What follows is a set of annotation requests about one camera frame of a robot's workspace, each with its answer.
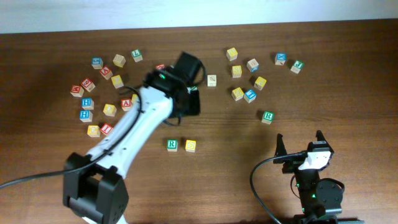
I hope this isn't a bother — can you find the plain top block red-side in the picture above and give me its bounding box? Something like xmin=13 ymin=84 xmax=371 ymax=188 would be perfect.
xmin=207 ymin=75 xmax=217 ymax=87

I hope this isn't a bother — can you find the green L block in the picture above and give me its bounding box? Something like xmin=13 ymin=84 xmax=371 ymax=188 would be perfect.
xmin=131 ymin=49 xmax=143 ymax=62

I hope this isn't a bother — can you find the yellow o block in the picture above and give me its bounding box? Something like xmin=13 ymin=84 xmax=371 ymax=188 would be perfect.
xmin=103 ymin=104 xmax=117 ymax=116
xmin=87 ymin=125 xmax=101 ymax=138

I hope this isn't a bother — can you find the blue I block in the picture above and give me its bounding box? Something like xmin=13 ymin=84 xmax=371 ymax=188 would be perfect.
xmin=244 ymin=89 xmax=257 ymax=103

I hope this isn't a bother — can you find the yellow block near A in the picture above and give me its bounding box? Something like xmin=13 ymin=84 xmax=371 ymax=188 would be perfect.
xmin=111 ymin=75 xmax=124 ymax=89

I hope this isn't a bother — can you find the red 9 block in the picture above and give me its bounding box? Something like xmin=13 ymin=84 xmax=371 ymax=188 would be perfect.
xmin=81 ymin=78 xmax=95 ymax=92

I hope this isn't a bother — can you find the yellow block right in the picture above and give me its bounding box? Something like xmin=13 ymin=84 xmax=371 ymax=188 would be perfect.
xmin=254 ymin=77 xmax=267 ymax=90

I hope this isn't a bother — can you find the blue D side block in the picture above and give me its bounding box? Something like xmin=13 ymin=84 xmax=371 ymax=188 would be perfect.
xmin=246 ymin=58 xmax=259 ymax=72

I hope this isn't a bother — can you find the blue X block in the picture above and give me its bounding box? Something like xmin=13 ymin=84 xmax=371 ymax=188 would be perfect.
xmin=274 ymin=52 xmax=287 ymax=65

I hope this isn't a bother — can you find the yellow S block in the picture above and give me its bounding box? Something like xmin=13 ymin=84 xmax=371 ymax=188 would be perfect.
xmin=185 ymin=139 xmax=197 ymax=152

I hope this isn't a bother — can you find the red A block back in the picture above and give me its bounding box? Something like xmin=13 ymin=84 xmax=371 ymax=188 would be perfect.
xmin=99 ymin=66 xmax=113 ymax=80

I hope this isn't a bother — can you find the yellow block back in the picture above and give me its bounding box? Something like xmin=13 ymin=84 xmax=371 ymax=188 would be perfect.
xmin=226 ymin=47 xmax=238 ymax=61

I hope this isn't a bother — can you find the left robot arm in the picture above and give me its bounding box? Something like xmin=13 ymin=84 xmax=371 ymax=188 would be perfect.
xmin=63 ymin=52 xmax=206 ymax=224

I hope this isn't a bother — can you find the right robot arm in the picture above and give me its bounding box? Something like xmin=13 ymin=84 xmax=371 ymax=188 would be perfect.
xmin=275 ymin=130 xmax=345 ymax=224

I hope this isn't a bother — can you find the red a block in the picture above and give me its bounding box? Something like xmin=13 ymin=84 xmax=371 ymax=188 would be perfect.
xmin=99 ymin=66 xmax=113 ymax=80
xmin=121 ymin=99 xmax=132 ymax=111

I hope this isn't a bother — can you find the blue H block lower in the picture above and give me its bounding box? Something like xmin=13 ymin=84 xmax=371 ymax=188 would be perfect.
xmin=79 ymin=110 xmax=93 ymax=123

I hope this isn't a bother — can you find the blue h block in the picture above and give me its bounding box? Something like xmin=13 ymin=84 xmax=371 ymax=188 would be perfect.
xmin=79 ymin=110 xmax=93 ymax=123
xmin=81 ymin=98 xmax=95 ymax=110

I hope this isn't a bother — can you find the green Z block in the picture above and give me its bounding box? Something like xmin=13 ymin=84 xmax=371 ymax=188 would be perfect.
xmin=188 ymin=86 xmax=198 ymax=93

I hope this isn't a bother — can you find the blue 5 block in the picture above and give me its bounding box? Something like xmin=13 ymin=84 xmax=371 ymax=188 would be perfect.
xmin=91 ymin=57 xmax=103 ymax=70

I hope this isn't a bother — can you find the yellow O block front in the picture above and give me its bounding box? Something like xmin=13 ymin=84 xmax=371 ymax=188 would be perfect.
xmin=87 ymin=125 xmax=101 ymax=138

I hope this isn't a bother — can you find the red A block front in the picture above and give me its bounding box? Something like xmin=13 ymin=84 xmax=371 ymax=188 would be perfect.
xmin=121 ymin=99 xmax=132 ymax=111

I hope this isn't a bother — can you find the blue H block upper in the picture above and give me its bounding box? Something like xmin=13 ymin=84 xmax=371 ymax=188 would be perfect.
xmin=81 ymin=98 xmax=95 ymax=110

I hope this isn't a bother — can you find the plain top yellow-side block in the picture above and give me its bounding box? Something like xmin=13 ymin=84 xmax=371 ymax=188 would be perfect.
xmin=113 ymin=54 xmax=126 ymax=68

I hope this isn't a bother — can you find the yellow C block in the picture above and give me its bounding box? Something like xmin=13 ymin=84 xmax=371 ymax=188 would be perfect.
xmin=131 ymin=94 xmax=138 ymax=104

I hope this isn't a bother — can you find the yellow block lower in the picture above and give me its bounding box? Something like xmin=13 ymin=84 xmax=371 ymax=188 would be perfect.
xmin=231 ymin=87 xmax=244 ymax=101

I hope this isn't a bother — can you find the red I block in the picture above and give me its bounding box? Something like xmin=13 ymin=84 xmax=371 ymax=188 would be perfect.
xmin=100 ymin=123 xmax=113 ymax=136

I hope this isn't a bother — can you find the green J block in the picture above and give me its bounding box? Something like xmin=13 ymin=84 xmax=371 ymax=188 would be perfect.
xmin=290 ymin=60 xmax=305 ymax=74

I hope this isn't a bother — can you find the yellow O block middle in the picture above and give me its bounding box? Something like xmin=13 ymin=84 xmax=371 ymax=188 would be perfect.
xmin=103 ymin=104 xmax=117 ymax=116

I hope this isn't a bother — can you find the red M block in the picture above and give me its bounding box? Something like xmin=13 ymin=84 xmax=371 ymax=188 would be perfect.
xmin=70 ymin=85 xmax=84 ymax=98

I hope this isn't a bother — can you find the red Q block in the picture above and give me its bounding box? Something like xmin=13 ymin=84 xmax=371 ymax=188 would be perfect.
xmin=155 ymin=64 xmax=165 ymax=70

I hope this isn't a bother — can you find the green r block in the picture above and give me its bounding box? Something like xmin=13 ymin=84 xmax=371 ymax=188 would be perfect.
xmin=261 ymin=111 xmax=274 ymax=124
xmin=167 ymin=139 xmax=178 ymax=152

